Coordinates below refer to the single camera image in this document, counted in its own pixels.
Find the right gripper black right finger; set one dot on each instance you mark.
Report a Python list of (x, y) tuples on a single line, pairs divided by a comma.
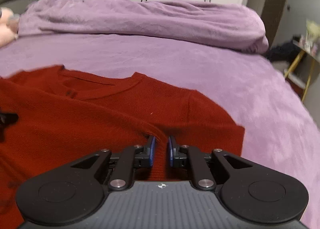
[(248, 190)]

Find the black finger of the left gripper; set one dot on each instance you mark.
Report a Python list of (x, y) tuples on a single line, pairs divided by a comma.
[(7, 119)]

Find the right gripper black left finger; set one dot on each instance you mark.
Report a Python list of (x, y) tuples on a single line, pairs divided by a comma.
[(72, 192)]

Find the rust red knit sweater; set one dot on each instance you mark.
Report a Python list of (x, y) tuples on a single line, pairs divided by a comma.
[(65, 114)]

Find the purple bed sheet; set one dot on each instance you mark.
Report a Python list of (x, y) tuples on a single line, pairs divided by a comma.
[(280, 132)]

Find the pink plush toy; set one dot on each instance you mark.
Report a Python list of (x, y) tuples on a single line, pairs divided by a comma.
[(8, 26)]

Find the yellow legged side table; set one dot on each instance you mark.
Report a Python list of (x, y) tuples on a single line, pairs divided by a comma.
[(304, 70)]

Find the black bag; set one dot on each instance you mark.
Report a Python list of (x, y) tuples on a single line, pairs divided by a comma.
[(286, 51)]

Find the cream wrapped bouquet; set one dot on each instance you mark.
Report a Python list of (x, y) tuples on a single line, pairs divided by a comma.
[(310, 42)]

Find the purple rumpled blanket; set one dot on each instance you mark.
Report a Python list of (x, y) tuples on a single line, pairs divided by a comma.
[(230, 26)]

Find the brown door frame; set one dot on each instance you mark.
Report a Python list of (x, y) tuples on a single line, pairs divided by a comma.
[(271, 16)]

